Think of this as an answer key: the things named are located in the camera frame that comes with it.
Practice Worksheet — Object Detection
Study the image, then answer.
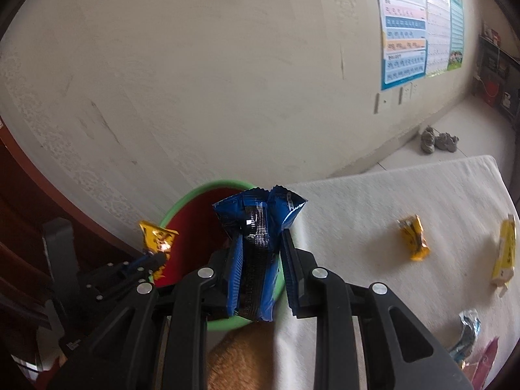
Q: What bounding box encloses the yellow candy wrapper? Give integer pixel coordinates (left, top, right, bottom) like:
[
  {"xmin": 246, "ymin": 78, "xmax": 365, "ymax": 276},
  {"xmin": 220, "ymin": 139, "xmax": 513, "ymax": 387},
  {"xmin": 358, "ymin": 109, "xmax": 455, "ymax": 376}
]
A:
[
  {"xmin": 397, "ymin": 214, "xmax": 430, "ymax": 262},
  {"xmin": 138, "ymin": 220, "xmax": 180, "ymax": 281}
]

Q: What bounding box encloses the blue bordered phonics poster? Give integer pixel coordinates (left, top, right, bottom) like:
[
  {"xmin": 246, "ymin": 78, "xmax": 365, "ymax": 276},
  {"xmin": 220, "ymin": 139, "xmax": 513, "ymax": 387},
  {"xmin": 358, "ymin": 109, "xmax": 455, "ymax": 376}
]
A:
[{"xmin": 374, "ymin": 0, "xmax": 428, "ymax": 91}]

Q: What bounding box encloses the small red white box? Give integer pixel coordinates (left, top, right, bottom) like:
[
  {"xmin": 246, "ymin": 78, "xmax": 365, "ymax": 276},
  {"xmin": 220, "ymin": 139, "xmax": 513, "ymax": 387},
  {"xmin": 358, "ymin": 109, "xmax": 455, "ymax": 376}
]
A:
[{"xmin": 483, "ymin": 22, "xmax": 501, "ymax": 45}]

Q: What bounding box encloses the white table cloth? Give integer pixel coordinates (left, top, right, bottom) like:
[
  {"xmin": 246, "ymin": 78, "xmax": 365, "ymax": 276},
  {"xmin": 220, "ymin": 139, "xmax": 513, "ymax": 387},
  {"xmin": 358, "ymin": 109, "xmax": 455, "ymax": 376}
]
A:
[{"xmin": 203, "ymin": 154, "xmax": 520, "ymax": 390}]

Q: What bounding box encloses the green basin red inside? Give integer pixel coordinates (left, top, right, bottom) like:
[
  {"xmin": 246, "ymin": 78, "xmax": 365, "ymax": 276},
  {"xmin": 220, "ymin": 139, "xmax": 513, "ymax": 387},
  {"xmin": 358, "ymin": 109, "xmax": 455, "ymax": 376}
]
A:
[{"xmin": 149, "ymin": 179, "xmax": 285, "ymax": 332}]

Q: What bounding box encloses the grey shoe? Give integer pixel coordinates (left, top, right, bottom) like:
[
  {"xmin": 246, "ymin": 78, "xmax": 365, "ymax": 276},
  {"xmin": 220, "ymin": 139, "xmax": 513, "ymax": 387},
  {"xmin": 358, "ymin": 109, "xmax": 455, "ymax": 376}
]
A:
[
  {"xmin": 420, "ymin": 126, "xmax": 436, "ymax": 154},
  {"xmin": 434, "ymin": 132, "xmax": 460, "ymax": 153}
]

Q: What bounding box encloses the orange fuzzy cloth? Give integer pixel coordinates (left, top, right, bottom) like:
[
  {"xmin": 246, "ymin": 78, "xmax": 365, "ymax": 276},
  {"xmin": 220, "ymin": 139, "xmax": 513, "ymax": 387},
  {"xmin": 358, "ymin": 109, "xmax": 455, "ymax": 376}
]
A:
[{"xmin": 205, "ymin": 325, "xmax": 281, "ymax": 390}]

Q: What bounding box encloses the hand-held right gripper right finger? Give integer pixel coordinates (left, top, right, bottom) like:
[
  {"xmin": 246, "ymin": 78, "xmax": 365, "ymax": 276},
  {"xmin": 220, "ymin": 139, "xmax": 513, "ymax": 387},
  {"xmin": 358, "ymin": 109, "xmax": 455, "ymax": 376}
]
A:
[{"xmin": 281, "ymin": 228, "xmax": 475, "ymax": 390}]

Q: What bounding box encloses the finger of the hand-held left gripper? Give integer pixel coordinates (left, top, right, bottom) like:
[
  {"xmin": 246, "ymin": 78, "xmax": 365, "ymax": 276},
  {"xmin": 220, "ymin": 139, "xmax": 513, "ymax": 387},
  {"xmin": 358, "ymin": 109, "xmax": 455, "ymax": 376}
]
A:
[
  {"xmin": 95, "ymin": 270, "xmax": 163, "ymax": 301},
  {"xmin": 120, "ymin": 252, "xmax": 168, "ymax": 272}
]

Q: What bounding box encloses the green chart poster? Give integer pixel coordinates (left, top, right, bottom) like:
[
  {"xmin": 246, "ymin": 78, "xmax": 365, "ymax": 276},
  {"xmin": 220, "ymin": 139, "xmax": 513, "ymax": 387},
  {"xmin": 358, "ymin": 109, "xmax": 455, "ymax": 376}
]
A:
[{"xmin": 447, "ymin": 0, "xmax": 464, "ymax": 71}]

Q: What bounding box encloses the blue colourful snack wrapper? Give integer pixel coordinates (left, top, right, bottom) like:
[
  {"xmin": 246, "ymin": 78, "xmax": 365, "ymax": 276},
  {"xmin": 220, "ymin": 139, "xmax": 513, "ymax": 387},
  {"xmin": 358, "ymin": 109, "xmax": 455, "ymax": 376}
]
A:
[{"xmin": 447, "ymin": 309, "xmax": 482, "ymax": 364}]

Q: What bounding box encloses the dark metal shelf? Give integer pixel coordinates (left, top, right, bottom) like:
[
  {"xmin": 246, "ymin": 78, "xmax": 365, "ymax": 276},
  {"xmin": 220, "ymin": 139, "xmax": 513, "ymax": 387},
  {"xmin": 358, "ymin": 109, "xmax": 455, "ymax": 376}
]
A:
[{"xmin": 473, "ymin": 20, "xmax": 520, "ymax": 123}]

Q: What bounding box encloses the white chart poster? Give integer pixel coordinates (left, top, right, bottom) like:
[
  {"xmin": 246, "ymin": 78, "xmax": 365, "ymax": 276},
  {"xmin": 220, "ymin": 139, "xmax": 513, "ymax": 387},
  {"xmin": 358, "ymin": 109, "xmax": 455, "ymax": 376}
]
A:
[{"xmin": 422, "ymin": 0, "xmax": 452, "ymax": 78}]

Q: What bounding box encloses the pink flat packet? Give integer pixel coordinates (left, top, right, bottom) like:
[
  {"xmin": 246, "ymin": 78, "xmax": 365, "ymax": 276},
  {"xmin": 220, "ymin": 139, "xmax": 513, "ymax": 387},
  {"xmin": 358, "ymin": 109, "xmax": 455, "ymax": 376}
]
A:
[{"xmin": 463, "ymin": 336, "xmax": 502, "ymax": 390}]

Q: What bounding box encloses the dark wooden furniture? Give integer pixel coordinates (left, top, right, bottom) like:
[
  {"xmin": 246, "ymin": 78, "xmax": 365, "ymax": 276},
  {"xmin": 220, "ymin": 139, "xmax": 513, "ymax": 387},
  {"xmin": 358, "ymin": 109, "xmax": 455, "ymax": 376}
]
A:
[{"xmin": 0, "ymin": 116, "xmax": 141, "ymax": 374}]

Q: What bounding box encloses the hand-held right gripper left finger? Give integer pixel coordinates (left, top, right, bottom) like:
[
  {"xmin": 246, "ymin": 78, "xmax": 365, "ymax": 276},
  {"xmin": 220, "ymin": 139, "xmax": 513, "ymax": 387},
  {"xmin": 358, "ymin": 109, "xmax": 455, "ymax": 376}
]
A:
[{"xmin": 51, "ymin": 236, "xmax": 244, "ymax": 390}]

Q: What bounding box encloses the dark blue snack packet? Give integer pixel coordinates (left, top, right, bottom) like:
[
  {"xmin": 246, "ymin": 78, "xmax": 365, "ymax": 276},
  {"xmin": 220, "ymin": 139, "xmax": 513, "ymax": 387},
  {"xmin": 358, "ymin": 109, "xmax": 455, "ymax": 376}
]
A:
[{"xmin": 212, "ymin": 185, "xmax": 309, "ymax": 323}]

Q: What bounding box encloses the red bucket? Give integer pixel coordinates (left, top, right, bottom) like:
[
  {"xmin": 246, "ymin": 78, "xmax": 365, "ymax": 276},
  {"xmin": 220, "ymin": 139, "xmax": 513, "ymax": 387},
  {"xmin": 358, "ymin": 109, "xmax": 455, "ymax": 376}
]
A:
[{"xmin": 481, "ymin": 79, "xmax": 501, "ymax": 107}]

